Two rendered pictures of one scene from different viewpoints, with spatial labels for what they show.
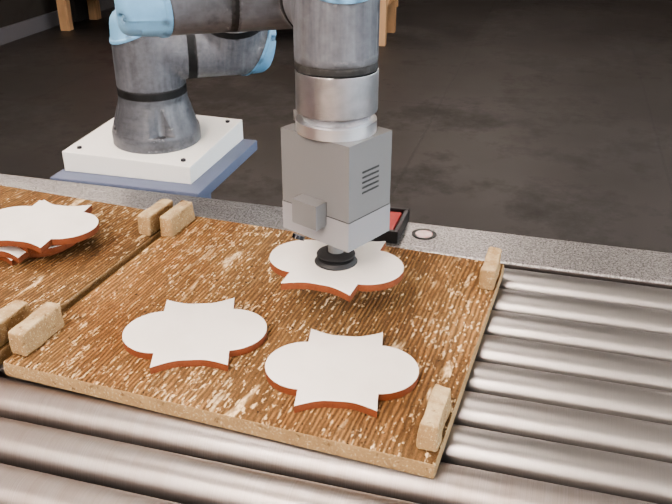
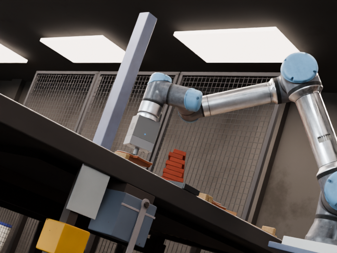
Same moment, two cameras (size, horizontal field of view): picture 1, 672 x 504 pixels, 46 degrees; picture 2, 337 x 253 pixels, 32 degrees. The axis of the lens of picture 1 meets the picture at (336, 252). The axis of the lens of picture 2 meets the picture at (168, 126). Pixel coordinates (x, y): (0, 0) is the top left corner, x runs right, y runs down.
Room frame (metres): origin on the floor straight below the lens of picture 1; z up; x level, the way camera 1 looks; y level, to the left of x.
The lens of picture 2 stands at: (1.72, -1.68, 0.65)
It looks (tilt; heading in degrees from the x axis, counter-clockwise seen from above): 14 degrees up; 119
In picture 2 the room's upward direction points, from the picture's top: 19 degrees clockwise
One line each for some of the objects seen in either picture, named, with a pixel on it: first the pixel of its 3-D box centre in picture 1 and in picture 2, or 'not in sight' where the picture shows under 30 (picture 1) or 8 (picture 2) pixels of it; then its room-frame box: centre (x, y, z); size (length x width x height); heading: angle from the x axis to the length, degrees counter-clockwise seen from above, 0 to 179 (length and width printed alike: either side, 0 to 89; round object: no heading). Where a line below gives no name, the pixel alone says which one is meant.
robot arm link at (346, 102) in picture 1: (333, 92); (150, 111); (0.70, 0.00, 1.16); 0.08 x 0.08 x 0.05
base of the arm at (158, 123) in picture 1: (154, 110); (330, 233); (1.32, 0.31, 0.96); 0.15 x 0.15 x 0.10
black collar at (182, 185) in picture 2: (375, 222); (182, 187); (0.93, -0.05, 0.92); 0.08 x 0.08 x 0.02; 74
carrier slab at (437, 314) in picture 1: (279, 314); not in sight; (0.70, 0.06, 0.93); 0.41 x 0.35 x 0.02; 71
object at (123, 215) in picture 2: not in sight; (124, 219); (0.88, -0.25, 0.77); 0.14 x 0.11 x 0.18; 74
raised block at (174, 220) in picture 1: (177, 218); (200, 197); (0.89, 0.20, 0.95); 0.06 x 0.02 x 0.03; 161
